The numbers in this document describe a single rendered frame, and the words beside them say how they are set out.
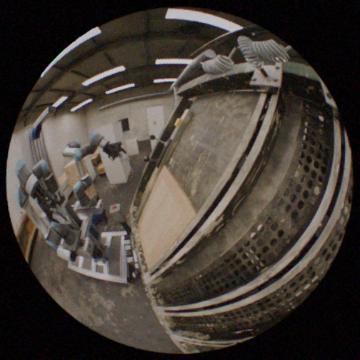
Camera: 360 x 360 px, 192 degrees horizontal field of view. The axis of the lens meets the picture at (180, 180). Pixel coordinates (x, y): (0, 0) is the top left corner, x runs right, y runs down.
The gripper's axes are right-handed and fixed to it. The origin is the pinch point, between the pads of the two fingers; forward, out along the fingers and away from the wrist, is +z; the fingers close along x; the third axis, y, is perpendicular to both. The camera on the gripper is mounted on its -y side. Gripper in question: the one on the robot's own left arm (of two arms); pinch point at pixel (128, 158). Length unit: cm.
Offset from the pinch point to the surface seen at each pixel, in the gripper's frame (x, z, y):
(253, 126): 66, 8, 42
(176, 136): 36.2, 12.1, 0.5
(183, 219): 30, 23, 47
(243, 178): 56, 11, 51
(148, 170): -4.5, 21.6, -8.1
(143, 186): -19.2, 27.1, -1.8
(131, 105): -241, -158, -767
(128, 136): -422, -16, -702
